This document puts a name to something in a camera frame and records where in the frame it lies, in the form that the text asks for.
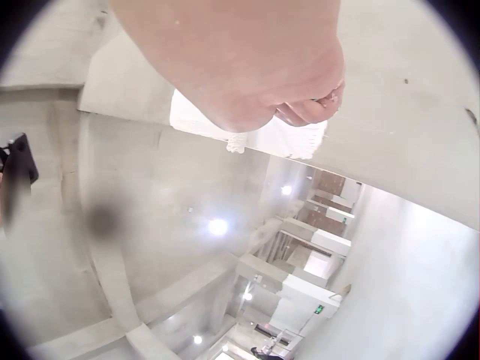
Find person's right hand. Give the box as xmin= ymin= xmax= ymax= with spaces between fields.
xmin=108 ymin=0 xmax=346 ymax=133

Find person's right fingers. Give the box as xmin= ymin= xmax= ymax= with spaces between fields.
xmin=276 ymin=81 xmax=345 ymax=126

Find white fluffy cloth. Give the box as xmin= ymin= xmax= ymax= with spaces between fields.
xmin=170 ymin=89 xmax=329 ymax=161

